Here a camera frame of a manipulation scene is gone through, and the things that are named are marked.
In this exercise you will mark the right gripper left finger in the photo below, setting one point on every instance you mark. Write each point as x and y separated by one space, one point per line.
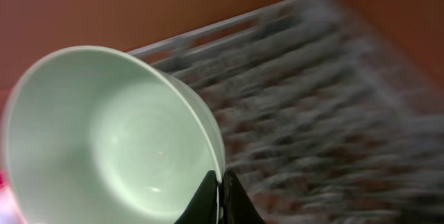
203 207

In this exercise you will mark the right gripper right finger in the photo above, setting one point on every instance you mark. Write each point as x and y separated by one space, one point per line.
237 206

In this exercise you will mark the green bowl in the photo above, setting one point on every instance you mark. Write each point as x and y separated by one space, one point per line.
95 135

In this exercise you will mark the grey dishwasher rack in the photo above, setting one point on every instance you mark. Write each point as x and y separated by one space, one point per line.
322 122

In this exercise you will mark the red serving tray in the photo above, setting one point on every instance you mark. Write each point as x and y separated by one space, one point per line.
7 205

